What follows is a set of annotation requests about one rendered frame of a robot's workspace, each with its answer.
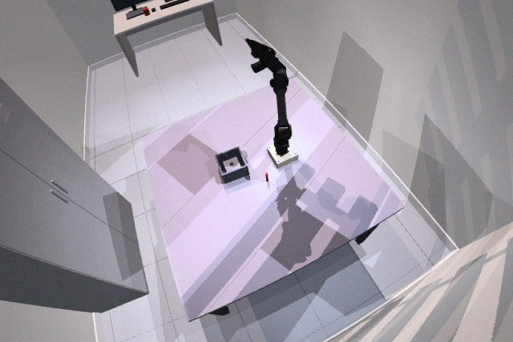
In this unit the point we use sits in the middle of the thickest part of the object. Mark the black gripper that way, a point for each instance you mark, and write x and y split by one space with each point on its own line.
263 52

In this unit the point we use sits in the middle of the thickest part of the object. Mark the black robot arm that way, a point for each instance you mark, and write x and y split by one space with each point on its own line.
279 83

